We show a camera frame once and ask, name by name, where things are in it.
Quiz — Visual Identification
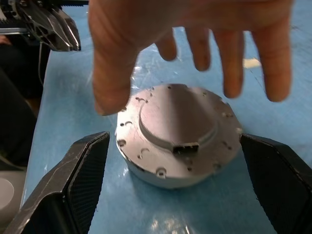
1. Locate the silver round motor cover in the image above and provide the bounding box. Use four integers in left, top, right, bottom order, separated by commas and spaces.
115, 83, 244, 182

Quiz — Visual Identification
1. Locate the blue table mat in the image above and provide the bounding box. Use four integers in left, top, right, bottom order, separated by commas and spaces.
20, 0, 312, 234

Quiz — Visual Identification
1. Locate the person's bare hand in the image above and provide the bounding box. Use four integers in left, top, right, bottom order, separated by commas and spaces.
88, 0, 297, 117

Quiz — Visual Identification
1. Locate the grey round base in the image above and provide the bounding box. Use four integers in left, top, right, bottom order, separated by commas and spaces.
0, 170, 28, 229

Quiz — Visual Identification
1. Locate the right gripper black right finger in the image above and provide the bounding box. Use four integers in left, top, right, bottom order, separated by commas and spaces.
239, 133, 312, 234

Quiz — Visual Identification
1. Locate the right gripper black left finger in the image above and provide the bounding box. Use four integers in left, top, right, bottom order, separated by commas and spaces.
4, 131, 111, 234

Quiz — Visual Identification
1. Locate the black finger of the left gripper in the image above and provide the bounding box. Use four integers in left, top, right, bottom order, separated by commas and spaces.
50, 8, 81, 52
18, 4, 72, 52

